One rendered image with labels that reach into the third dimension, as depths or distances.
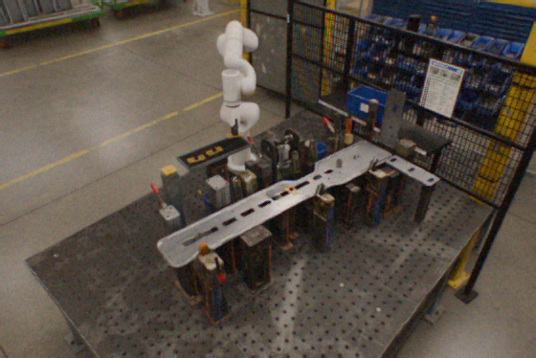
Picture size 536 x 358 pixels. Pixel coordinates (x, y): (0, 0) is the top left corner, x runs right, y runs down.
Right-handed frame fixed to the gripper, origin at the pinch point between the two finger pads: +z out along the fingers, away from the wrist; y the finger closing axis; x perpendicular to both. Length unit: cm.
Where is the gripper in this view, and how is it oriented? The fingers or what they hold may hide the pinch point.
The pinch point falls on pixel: (234, 130)
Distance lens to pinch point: 210.3
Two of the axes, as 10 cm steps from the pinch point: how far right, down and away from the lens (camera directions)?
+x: 9.5, -2.0, 2.5
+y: 3.2, 5.6, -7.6
